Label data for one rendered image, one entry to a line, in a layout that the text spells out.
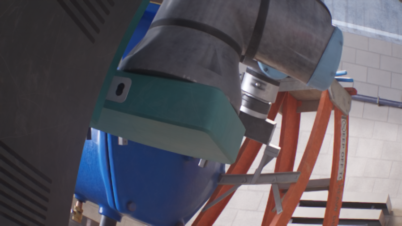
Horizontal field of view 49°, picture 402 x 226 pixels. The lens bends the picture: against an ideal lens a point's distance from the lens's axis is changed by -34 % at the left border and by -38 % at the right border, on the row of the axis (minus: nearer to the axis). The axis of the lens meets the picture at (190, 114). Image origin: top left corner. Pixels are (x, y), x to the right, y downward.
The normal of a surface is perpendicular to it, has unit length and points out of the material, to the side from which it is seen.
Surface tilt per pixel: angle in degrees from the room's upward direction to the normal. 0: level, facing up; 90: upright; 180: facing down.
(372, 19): 90
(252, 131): 114
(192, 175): 92
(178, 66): 90
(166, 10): 90
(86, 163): 127
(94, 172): 132
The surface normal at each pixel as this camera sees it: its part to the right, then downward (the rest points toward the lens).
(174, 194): 0.76, 0.26
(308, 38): 0.00, 0.07
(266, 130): -0.29, 0.07
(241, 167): 0.55, 0.01
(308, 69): -0.22, 0.69
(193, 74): 0.26, -0.19
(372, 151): -0.51, -0.39
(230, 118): 0.91, 0.20
